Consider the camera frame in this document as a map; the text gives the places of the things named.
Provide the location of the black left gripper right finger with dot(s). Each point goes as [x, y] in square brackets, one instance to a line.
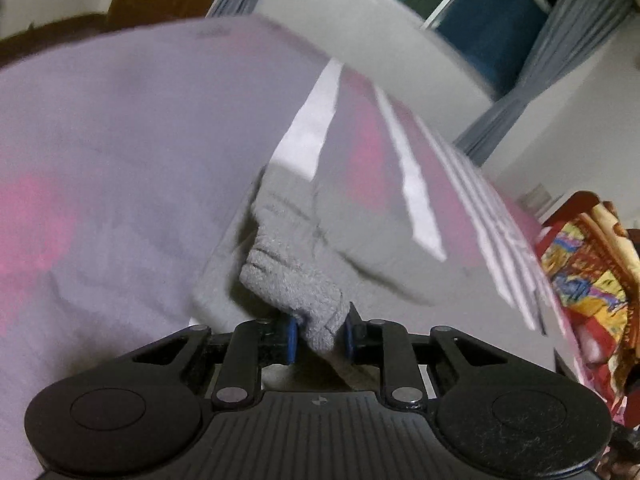
[453, 360]

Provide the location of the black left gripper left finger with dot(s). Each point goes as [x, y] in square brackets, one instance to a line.
[226, 368]

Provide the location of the grey fleece pants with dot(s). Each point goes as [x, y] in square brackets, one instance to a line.
[305, 249]

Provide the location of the striped purple pink bedsheet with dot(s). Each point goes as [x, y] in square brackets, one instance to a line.
[124, 159]

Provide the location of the grey right curtain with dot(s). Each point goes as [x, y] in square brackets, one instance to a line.
[574, 31]

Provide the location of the white wall socket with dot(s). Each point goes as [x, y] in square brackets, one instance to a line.
[535, 199]

